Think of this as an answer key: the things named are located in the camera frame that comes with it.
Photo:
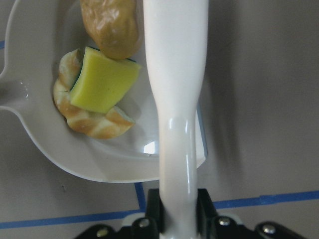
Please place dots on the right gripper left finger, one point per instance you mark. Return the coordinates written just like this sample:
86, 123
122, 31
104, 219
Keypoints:
155, 210

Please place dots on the round yellow bun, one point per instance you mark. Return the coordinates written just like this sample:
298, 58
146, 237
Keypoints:
114, 25

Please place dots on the yellow sponge piece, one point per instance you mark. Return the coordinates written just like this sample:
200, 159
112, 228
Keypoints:
102, 81

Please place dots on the white plastic dustpan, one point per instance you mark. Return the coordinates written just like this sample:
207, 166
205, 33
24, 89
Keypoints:
38, 34

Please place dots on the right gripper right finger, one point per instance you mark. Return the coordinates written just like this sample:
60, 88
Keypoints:
206, 213

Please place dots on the white hand brush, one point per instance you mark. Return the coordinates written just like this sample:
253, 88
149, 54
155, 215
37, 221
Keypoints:
176, 45

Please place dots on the curved bread piece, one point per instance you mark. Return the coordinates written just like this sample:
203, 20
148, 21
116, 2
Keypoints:
96, 125

